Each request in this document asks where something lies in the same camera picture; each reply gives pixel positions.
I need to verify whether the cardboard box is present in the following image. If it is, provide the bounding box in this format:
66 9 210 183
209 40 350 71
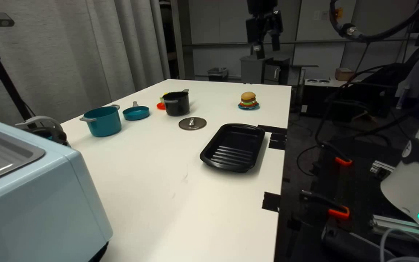
335 68 356 82

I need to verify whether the grey cable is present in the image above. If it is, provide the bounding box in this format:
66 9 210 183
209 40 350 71
379 227 419 262

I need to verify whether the black cable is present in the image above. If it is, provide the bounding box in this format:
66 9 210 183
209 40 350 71
296 145 323 178

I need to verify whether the grey cabinet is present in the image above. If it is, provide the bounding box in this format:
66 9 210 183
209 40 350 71
240 55 265 84

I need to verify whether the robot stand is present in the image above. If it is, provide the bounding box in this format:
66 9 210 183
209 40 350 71
274 133 419 262

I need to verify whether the toy burger on blue plate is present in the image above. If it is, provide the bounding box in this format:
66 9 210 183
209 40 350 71
238 91 260 111

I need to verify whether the black cabinet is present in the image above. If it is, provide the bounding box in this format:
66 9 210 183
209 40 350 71
264 57 291 86

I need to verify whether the teal pot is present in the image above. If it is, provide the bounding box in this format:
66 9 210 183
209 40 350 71
79 104 122 138

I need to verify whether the black box with round dials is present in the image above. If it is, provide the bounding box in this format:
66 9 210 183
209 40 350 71
300 78 342 118

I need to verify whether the teal kettle with grey handle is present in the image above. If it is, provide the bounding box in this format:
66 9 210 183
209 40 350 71
15 116 71 147

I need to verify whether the grey curtain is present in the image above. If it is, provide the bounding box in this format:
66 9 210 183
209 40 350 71
0 0 171 126

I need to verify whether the light blue toy appliance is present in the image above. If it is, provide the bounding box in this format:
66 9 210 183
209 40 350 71
0 111 114 262

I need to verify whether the dark waste bin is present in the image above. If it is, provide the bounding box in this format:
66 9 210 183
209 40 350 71
207 67 229 82

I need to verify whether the black lid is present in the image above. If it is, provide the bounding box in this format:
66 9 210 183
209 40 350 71
179 116 207 131

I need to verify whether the black tape patch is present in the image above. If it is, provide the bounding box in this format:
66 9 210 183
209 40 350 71
262 191 282 213
257 124 288 151

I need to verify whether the teal lid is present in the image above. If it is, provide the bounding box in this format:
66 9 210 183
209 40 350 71
123 101 151 121

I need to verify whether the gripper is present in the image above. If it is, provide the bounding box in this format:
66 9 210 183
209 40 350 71
246 0 284 60

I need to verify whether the black baking tray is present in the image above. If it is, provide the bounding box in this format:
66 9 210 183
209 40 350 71
200 123 266 174

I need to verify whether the black pot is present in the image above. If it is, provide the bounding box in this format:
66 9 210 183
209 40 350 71
162 88 191 117

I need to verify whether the black clamp with orange tip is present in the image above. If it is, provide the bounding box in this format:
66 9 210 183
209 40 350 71
300 190 351 220
320 141 354 167

